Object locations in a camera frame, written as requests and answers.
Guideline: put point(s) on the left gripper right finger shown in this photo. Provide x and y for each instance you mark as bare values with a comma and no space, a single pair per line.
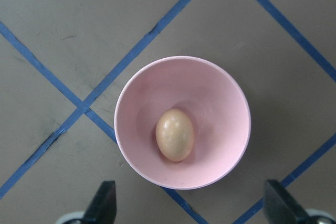
279,206

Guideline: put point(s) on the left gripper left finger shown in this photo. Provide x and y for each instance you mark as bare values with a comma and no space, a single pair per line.
102,208

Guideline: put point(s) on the brown egg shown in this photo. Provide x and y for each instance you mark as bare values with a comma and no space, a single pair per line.
174,134

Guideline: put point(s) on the pink bowl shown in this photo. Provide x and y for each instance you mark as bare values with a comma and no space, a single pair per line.
208,95

